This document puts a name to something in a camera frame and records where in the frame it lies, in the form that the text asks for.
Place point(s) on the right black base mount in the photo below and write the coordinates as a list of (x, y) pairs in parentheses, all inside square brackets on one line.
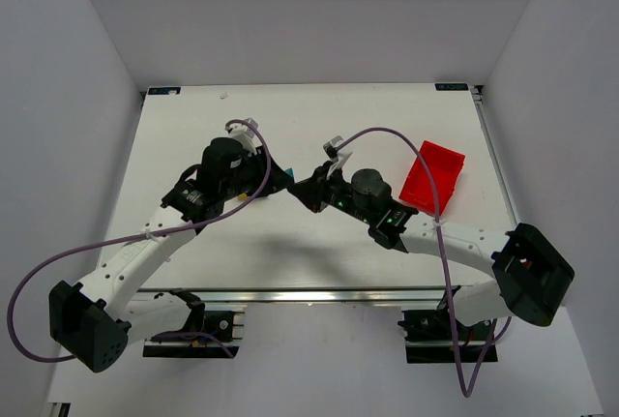
[(425, 323)]

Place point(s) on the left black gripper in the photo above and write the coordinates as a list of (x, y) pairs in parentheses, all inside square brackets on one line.
[(264, 172)]

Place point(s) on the blue corner sticker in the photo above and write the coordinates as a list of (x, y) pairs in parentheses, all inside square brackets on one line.
[(164, 91), (450, 87)]

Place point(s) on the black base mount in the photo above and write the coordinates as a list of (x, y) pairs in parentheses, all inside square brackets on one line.
[(425, 323), (206, 333)]

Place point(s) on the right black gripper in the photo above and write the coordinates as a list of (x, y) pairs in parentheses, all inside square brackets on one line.
[(318, 190)]

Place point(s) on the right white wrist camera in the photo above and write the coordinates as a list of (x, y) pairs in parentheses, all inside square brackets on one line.
[(337, 154)]

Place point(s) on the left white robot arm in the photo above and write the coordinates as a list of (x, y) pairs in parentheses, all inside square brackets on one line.
[(96, 318)]

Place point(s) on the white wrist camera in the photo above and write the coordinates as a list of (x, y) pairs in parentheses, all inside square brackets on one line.
[(337, 154), (243, 132)]

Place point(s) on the right blue corner sticker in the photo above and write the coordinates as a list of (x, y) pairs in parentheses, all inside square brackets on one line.
[(450, 87)]

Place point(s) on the left blue corner sticker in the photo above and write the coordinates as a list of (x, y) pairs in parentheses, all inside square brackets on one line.
[(164, 91)]

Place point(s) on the red plastic bin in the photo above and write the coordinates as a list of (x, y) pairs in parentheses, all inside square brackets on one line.
[(444, 165)]

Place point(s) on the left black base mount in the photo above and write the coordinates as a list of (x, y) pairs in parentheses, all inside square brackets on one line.
[(206, 333)]

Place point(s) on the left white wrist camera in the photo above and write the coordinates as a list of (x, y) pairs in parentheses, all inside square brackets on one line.
[(243, 132)]

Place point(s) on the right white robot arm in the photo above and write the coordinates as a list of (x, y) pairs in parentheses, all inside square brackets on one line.
[(528, 277)]

